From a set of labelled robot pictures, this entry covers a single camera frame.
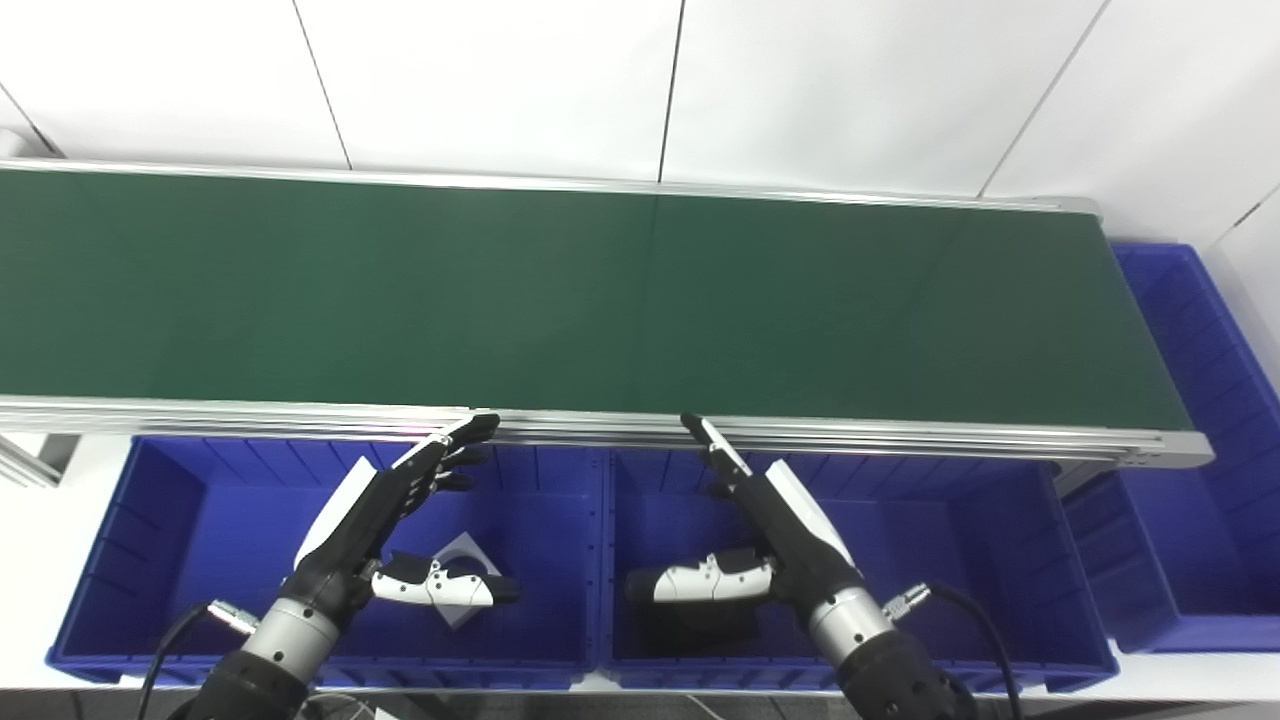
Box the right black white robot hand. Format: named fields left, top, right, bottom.
left=624, top=412, right=867, bottom=641

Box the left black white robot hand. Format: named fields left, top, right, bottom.
left=284, top=412, right=522, bottom=637

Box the white square part with hole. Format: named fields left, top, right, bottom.
left=428, top=532, right=504, bottom=632

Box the blue plastic bin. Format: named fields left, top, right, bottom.
left=1061, top=241, right=1280, bottom=654
left=44, top=432, right=612, bottom=692
left=597, top=445, right=1122, bottom=695

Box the aluminium conveyor leg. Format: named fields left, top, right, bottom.
left=0, top=432, right=83, bottom=490

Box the thin white cable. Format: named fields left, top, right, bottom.
left=300, top=688, right=406, bottom=720

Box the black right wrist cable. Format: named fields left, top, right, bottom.
left=884, top=581, right=1027, bottom=720

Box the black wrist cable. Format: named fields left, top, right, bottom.
left=134, top=599, right=263, bottom=720
left=884, top=581, right=1027, bottom=720

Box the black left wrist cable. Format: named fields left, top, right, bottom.
left=134, top=599, right=263, bottom=720

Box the green conveyor belt aluminium frame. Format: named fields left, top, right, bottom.
left=0, top=157, right=1217, bottom=472

